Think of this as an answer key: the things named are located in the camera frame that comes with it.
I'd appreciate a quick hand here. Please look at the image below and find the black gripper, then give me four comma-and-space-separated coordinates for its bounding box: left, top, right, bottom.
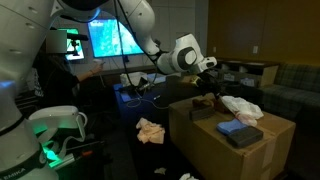
200, 70, 228, 98

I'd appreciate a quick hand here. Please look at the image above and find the white cloth pink patch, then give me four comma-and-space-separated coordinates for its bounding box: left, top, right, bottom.
220, 95, 265, 127

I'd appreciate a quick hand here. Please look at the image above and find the blue knitted cloth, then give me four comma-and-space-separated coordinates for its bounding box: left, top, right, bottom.
215, 118, 249, 136

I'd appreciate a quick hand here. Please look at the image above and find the dark grey felt duster block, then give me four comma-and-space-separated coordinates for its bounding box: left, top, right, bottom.
226, 125, 265, 149

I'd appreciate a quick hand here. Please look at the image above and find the large cardboard box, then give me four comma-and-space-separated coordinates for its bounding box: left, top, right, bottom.
168, 94, 297, 180

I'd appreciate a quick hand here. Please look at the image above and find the tan side cabinet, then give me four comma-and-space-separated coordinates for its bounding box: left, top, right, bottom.
214, 58, 280, 88

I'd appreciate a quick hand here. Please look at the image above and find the white shallow tray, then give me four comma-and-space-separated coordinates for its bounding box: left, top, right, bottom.
146, 72, 167, 85

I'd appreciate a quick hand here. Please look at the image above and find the green plaid sofa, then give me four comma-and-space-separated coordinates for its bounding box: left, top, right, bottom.
259, 62, 320, 125

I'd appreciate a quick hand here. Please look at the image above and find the white plastic container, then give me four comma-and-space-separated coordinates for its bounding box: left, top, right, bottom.
119, 71, 148, 87

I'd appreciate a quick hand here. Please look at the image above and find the dark open laptop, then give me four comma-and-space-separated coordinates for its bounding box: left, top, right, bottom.
118, 76, 149, 103

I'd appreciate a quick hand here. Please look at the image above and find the small white scrap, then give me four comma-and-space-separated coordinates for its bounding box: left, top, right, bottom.
153, 166, 167, 176

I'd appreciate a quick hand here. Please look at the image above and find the brown low sideboard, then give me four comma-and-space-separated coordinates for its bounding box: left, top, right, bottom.
93, 64, 167, 87

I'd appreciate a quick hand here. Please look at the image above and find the smaller green lit monitor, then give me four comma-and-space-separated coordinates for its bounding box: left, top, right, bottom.
57, 28, 86, 62

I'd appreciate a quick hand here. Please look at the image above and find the orange tipped tool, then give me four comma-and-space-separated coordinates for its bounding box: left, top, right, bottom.
51, 149, 95, 169

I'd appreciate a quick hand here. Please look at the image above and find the person in dark clothes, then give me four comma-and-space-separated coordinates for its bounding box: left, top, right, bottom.
30, 28, 107, 108

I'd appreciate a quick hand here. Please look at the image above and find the large wall TV screen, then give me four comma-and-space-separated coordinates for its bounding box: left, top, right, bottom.
87, 18, 145, 59

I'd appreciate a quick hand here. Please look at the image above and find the black camera on tripod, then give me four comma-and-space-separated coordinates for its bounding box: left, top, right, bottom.
65, 32, 90, 57

